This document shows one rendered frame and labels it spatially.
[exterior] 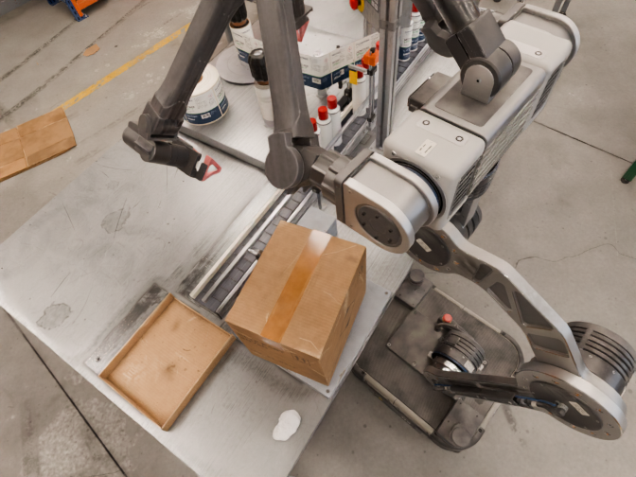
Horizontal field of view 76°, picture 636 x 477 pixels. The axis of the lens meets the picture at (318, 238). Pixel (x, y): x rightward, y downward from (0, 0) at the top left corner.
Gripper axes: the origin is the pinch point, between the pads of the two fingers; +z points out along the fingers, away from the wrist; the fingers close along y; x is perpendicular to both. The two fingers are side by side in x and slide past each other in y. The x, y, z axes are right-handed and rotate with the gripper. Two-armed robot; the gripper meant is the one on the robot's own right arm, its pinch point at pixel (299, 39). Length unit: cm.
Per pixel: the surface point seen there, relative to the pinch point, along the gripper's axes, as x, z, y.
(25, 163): -215, 119, 60
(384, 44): 32.1, -7.6, 0.6
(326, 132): 20.5, 18.0, 17.2
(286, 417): 58, 32, 98
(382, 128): 32.9, 25.3, 0.0
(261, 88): -8.3, 12.5, 14.7
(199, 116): -34, 27, 27
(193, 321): 17, 35, 91
